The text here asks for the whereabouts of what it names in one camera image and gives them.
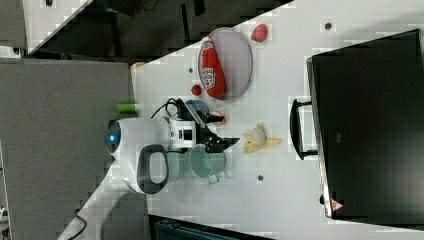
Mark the large toy strawberry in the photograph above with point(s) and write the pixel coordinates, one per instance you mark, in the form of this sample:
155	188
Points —
260	33

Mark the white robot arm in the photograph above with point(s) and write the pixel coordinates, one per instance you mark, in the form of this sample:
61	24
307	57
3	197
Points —
132	142

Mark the blue bowl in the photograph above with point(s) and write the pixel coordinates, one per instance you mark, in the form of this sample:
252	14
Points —
197	106

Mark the small toy strawberry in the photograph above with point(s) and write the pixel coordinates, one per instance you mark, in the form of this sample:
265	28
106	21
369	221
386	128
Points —
196	90

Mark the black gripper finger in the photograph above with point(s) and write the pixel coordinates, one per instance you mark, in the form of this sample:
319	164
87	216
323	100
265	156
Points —
227	142
214	118

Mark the red ketchup bottle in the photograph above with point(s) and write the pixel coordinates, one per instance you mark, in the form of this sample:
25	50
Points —
211	72

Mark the black toaster oven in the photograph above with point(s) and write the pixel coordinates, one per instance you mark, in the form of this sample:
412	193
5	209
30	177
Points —
364	121

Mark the green cup with handle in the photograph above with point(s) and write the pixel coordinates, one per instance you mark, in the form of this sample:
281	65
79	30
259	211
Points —
207	165

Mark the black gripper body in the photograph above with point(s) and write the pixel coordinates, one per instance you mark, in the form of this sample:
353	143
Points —
212	142

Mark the toy orange half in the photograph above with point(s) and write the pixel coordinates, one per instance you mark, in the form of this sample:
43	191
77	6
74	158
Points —
219	114

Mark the blue metal frame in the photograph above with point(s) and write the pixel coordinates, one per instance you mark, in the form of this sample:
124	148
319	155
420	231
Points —
171	230

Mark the green toy vegetable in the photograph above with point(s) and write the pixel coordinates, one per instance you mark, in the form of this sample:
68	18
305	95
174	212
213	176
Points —
127	108

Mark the grey oval plate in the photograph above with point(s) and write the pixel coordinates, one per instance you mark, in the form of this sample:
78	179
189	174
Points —
236	60

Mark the peeled toy banana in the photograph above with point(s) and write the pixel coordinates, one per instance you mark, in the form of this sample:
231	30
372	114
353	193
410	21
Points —
257	140

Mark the green oval colander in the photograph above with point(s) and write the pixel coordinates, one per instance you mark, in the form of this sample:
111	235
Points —
177	165

